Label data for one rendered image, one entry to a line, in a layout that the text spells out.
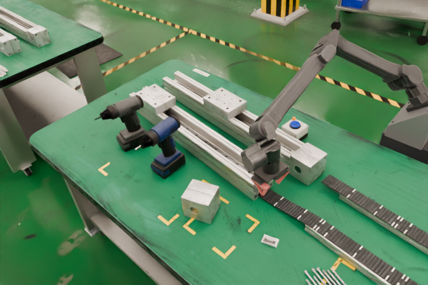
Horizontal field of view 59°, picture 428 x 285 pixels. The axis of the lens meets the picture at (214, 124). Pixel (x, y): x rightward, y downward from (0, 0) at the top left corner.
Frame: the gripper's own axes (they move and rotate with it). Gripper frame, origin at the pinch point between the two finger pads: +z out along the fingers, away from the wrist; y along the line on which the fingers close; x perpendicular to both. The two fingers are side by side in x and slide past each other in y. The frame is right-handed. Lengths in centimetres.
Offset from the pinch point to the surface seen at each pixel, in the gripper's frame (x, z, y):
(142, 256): -49, 62, 33
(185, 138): -41.7, 0.0, 4.6
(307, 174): 4.9, 0.4, -14.1
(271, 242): 12.8, 5.1, 13.5
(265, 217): 4.5, 5.9, 7.1
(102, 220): -82, 62, 37
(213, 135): -32.2, -2.6, -2.5
